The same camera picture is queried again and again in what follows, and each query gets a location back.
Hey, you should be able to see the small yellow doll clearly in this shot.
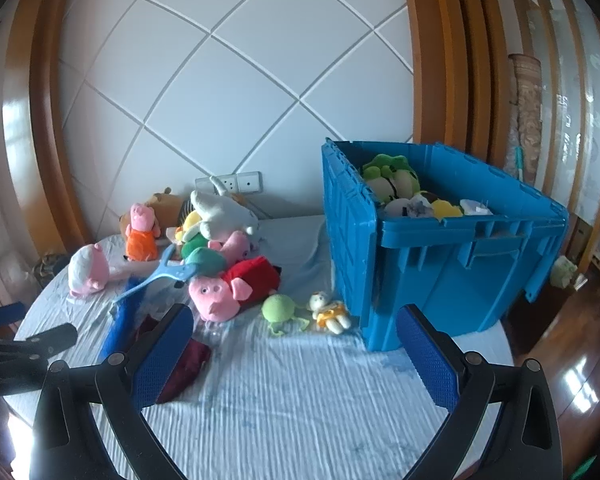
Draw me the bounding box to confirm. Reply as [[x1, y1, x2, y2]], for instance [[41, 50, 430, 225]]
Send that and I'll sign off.
[[307, 291, 352, 335]]

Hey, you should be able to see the dark red cloth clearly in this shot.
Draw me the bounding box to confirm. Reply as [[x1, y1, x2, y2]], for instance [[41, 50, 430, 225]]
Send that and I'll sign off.
[[135, 316, 212, 405]]

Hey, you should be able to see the yellow green duck plush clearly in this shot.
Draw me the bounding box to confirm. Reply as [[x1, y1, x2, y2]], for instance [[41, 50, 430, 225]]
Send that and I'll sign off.
[[172, 210, 212, 261]]

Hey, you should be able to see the white grey plush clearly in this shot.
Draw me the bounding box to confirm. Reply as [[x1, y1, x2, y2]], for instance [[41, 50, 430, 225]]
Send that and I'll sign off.
[[382, 195, 436, 219]]

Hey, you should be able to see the white shark plush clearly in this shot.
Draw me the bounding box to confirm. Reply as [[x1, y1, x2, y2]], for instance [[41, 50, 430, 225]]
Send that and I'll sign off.
[[190, 176, 260, 241]]

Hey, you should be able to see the pink pig plush teal dress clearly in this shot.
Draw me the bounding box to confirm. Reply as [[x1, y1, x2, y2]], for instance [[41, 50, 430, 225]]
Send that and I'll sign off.
[[181, 230, 261, 281]]

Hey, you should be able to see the pink pig plush red dress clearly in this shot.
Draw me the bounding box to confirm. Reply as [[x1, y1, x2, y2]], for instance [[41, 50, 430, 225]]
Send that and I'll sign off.
[[187, 256, 283, 323]]

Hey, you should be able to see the green octopus plush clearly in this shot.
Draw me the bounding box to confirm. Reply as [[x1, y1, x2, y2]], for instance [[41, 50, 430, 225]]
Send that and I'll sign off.
[[261, 294, 311, 337]]

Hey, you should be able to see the blue plastic boomerang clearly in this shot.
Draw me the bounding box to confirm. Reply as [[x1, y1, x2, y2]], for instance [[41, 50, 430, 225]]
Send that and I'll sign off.
[[112, 244, 203, 306]]

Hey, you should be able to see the pink pig plush orange dress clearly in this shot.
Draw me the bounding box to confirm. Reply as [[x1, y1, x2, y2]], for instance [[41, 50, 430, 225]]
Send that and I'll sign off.
[[125, 203, 162, 262]]

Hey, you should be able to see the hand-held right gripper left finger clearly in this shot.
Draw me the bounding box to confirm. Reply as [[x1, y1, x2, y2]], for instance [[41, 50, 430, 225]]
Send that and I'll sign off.
[[29, 304, 196, 480]]

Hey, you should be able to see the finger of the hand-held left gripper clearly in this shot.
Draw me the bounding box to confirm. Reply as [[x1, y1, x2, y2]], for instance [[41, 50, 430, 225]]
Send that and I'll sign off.
[[0, 301, 27, 333], [0, 323, 78, 367]]

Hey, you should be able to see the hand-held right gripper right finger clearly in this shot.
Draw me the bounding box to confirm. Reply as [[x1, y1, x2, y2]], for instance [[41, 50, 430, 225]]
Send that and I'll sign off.
[[396, 304, 563, 480]]

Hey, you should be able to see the green turtle plush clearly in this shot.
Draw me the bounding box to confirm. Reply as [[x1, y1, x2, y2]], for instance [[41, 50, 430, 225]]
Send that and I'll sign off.
[[362, 154, 422, 201]]

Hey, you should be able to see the dark cluttered box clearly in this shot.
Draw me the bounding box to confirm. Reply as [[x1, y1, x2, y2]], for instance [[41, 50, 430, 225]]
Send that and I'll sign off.
[[32, 252, 73, 281]]

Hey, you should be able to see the wooden door frame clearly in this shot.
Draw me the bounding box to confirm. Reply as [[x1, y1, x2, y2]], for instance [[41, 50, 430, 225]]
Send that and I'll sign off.
[[0, 0, 98, 246], [399, 0, 511, 166]]

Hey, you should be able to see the pink white round plush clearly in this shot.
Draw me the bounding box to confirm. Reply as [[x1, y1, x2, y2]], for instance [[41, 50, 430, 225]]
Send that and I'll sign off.
[[67, 242, 110, 298]]

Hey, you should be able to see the brown capybara plush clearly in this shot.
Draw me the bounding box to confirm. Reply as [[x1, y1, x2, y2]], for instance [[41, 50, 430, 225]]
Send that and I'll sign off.
[[119, 187, 191, 238]]

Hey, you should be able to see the rolled patterned carpet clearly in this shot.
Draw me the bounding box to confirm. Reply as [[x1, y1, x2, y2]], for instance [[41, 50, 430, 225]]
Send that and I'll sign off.
[[505, 54, 543, 186]]

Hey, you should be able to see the blue plastic storage crate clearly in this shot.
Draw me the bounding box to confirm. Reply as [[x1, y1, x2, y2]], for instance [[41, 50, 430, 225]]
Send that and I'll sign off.
[[321, 137, 571, 352]]

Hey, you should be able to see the green white floor plush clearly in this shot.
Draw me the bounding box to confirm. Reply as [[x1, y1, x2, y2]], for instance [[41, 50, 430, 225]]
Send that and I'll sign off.
[[550, 255, 578, 288]]

